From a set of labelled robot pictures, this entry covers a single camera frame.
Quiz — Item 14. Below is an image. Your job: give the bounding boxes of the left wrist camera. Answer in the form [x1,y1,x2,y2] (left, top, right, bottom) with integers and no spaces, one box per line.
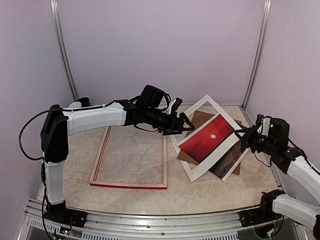
[164,97,183,115]

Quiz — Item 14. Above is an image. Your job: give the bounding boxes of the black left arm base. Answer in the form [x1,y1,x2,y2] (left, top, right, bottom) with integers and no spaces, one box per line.
[44,208,88,228]

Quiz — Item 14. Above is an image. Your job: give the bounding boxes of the aluminium front rail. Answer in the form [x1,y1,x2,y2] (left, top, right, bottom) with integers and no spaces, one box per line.
[19,199,308,240]

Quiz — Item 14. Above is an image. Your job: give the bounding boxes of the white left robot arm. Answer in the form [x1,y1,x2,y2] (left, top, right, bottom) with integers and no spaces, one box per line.
[18,84,195,223]

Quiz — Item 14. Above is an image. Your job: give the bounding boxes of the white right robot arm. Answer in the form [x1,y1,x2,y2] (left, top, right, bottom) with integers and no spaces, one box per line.
[235,114,320,240]

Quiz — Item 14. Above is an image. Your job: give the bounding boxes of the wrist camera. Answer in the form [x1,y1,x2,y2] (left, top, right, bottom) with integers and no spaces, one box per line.
[255,114,271,136]
[164,97,183,115]

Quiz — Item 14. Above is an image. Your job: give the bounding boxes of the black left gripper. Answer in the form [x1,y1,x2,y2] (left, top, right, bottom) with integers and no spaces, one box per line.
[144,107,196,136]

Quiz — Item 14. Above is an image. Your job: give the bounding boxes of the light blue mug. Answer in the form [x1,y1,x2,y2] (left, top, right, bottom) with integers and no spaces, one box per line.
[68,101,82,109]

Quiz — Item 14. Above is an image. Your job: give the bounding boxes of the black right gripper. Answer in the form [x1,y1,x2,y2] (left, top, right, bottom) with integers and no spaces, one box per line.
[235,125,278,156]

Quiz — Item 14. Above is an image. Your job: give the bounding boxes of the red and black photo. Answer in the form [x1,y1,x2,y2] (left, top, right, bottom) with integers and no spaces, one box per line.
[177,113,248,182]

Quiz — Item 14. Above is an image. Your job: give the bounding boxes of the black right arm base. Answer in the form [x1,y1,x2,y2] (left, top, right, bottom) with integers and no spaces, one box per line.
[238,189,285,228]

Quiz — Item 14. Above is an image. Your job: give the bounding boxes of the left aluminium corner post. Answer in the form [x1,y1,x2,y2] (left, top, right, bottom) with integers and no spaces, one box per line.
[50,0,79,101]

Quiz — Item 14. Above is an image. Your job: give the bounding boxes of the aluminium corner post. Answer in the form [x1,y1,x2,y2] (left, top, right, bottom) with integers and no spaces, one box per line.
[241,0,272,112]
[50,0,79,101]

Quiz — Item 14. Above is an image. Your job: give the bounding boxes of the dark green mug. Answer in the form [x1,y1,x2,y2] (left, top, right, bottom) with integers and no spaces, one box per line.
[77,97,91,108]

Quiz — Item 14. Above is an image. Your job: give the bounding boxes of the right aluminium corner post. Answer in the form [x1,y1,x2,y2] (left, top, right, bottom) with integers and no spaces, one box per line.
[241,0,272,112]

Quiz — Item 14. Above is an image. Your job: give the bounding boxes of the brown cardboard backing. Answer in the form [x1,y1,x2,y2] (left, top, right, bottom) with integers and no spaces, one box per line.
[177,110,245,175]

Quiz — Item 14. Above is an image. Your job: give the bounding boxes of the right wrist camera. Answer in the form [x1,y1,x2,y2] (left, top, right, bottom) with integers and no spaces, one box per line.
[255,114,271,136]

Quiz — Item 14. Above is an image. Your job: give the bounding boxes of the red wooden picture frame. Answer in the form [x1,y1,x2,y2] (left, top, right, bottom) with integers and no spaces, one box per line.
[89,124,169,190]

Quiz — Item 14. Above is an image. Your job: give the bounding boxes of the white photo mat border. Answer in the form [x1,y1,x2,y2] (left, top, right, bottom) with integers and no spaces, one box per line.
[170,95,241,182]

